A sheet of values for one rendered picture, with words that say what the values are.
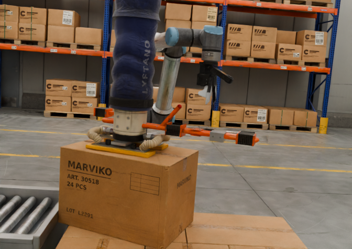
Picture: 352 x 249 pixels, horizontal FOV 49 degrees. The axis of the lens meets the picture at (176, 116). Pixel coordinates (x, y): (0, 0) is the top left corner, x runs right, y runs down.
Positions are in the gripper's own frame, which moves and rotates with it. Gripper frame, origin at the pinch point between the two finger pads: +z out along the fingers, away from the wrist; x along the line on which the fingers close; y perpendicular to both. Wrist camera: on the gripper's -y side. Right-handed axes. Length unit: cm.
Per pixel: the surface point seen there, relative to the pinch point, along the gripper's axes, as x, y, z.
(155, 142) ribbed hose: 10.6, 23.1, 20.3
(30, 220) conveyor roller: 24, 84, 67
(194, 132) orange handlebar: 3.6, 6.2, 14.3
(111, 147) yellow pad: 14, 45, 25
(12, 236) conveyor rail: 50, 73, 62
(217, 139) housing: 3.5, -5.0, 16.0
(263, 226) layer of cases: -29, -28, 67
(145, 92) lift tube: 6.0, 32.2, -2.9
